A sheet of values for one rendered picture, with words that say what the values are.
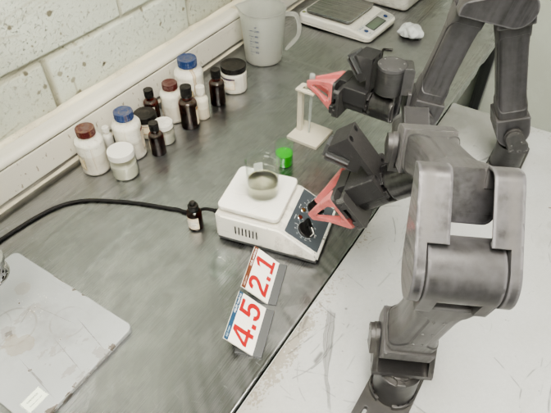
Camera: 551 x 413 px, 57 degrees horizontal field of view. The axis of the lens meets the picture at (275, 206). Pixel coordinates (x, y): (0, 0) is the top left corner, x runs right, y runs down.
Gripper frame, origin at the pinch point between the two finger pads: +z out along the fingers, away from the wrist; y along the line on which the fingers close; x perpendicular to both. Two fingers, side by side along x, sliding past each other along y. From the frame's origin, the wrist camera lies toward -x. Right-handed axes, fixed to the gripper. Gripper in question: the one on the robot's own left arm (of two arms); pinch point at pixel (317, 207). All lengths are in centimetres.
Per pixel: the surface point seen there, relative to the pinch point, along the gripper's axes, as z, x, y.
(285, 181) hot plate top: 10.0, -2.0, -9.3
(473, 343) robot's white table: -13.8, 29.2, 7.8
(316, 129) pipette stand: 16.9, 2.9, -37.7
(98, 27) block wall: 40, -45, -28
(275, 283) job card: 12.0, 7.0, 7.9
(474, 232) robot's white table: -12.1, 28.0, -17.2
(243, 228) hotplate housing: 15.6, -2.1, 1.6
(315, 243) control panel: 6.6, 7.7, -0.8
